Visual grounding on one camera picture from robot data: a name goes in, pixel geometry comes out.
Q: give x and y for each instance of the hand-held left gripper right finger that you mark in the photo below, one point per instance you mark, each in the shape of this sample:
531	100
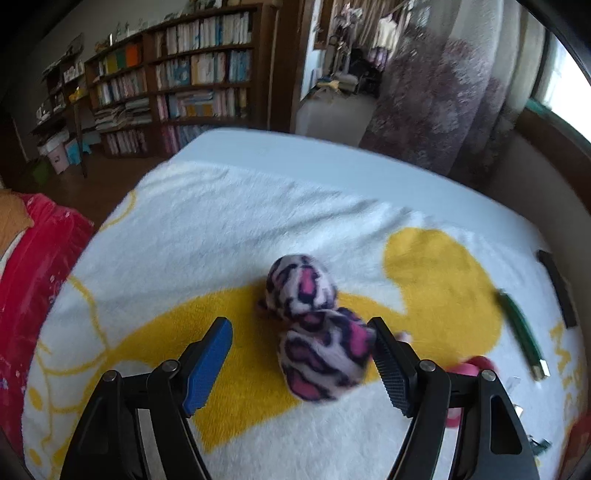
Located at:
392	369

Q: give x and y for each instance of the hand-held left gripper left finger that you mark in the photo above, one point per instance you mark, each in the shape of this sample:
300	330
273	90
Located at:
207	364

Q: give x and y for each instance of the pink leopard print plush toy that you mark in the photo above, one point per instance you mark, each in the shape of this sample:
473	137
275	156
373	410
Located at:
314	350

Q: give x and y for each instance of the white yellow printed blanket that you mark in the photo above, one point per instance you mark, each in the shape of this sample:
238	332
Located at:
184	258

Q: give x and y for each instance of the green pen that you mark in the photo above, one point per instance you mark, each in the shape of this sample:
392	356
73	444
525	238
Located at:
519	327

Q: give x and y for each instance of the black phone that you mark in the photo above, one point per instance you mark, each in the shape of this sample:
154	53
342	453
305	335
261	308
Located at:
558	286

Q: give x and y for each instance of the red blanket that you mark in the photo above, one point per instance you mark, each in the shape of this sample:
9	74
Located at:
27	300

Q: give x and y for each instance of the white bed mattress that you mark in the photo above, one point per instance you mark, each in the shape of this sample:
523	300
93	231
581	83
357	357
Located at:
323	157

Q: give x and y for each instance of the orange brown cloth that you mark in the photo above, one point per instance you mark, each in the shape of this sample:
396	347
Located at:
14	221

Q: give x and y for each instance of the green storage bin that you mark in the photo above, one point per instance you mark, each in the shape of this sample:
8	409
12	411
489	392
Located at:
41	171

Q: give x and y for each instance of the white storage box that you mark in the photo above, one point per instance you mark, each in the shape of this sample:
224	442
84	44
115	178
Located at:
55	157

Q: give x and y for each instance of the wooden headboard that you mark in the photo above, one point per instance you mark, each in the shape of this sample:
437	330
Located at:
554	143

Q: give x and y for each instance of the white purple patterned curtain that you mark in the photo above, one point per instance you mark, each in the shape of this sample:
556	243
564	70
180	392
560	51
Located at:
438	92

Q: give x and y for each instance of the large wooden bookshelf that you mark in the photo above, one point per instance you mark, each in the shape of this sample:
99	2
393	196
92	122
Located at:
203	69

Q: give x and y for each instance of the teal plastic item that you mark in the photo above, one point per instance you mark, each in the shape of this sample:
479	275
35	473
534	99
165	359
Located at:
540	105

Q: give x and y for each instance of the small wooden shelf unit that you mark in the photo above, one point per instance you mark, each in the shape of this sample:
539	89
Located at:
60	97

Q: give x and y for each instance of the window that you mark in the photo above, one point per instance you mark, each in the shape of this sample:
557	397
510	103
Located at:
568	83

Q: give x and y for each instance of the wooden door frame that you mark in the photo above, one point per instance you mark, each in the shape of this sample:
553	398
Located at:
295	69

